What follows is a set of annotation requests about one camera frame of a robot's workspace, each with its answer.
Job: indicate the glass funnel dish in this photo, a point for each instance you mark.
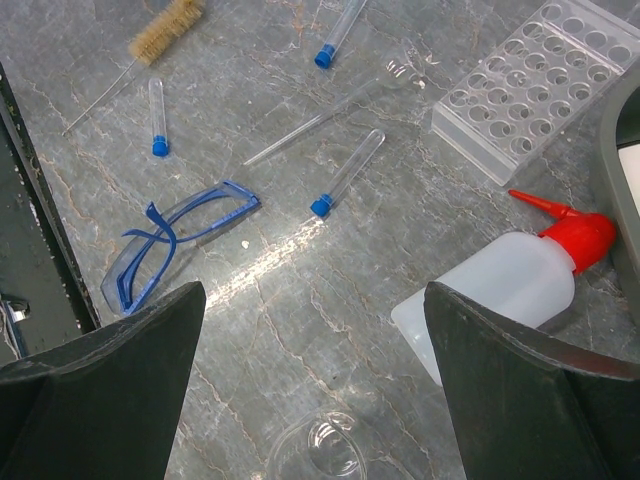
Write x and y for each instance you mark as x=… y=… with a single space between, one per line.
x=324 y=444

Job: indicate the upper blue cap tube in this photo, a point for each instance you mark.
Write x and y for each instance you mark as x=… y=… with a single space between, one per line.
x=332 y=43

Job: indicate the clear test tube rack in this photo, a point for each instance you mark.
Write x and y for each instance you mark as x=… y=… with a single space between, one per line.
x=513 y=104

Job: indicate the right blue cap tube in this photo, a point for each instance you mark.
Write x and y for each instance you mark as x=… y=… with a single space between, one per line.
x=324 y=204

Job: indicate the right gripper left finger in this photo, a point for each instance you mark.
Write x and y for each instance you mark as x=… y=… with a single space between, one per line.
x=107 y=404

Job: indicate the white paper sheet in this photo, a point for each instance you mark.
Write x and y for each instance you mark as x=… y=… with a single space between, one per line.
x=630 y=162

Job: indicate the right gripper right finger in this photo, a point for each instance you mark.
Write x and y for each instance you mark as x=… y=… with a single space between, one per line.
x=525 y=405

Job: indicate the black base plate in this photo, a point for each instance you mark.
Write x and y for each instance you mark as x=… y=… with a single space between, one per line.
x=44 y=299

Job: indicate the blue cap tube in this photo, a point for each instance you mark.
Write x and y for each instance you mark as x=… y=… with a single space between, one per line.
x=332 y=43
x=160 y=144
x=324 y=204

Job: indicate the lower blue cap tube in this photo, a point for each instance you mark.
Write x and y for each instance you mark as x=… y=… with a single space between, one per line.
x=160 y=144

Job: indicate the blue safety glasses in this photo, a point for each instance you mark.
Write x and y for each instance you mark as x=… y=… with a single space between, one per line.
x=136 y=273

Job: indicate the red cap wash bottle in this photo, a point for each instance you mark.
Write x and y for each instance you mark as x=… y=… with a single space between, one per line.
x=530 y=278

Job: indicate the dark grey tray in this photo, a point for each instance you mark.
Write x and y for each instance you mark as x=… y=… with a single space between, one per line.
x=618 y=135

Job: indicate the glass stirring pipette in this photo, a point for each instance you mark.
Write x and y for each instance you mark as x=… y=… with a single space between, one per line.
x=404 y=67

